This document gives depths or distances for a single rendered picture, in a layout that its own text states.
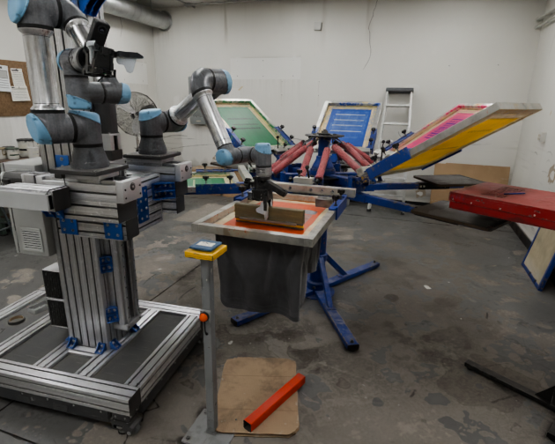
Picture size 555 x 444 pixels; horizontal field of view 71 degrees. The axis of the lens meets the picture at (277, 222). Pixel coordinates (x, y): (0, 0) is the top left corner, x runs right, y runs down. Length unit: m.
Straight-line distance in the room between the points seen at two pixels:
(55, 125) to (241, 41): 5.38
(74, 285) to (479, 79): 5.51
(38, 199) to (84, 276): 0.59
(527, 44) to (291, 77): 3.20
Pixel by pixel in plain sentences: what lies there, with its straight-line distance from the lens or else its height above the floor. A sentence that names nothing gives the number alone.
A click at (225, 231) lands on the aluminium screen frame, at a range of 1.79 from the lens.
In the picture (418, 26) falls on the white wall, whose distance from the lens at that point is 6.33.
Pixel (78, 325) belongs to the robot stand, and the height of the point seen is 0.35.
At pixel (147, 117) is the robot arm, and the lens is 2.21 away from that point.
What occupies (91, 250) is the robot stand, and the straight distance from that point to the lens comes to 2.20.
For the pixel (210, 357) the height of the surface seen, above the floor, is 0.44.
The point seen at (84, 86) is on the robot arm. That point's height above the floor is 1.57.
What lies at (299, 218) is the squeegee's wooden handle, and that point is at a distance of 1.85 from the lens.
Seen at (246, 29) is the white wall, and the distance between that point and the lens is 6.89.
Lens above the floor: 1.54
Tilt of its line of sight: 17 degrees down
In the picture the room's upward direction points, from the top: 1 degrees clockwise
